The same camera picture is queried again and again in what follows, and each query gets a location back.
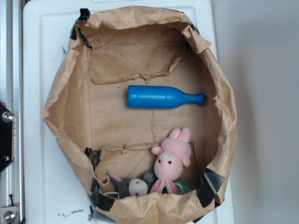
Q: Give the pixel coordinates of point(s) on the blue plastic bottle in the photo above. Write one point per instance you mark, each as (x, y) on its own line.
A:
(160, 97)

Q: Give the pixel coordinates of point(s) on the pink plush bunny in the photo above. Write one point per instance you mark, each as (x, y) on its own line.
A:
(173, 155)

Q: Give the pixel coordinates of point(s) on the brown paper bag bin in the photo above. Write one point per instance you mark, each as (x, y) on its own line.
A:
(87, 111)

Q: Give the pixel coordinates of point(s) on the grey plush bunny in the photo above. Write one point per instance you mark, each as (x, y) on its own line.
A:
(137, 187)

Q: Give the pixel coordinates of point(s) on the green plush toy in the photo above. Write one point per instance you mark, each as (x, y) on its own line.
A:
(181, 186)

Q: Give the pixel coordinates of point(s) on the white plastic tray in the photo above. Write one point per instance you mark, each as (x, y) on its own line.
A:
(53, 193)

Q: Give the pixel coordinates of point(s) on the black metal bracket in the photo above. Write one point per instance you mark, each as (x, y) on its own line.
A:
(6, 136)

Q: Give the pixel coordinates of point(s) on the aluminium frame rail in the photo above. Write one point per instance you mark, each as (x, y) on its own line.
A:
(12, 203)

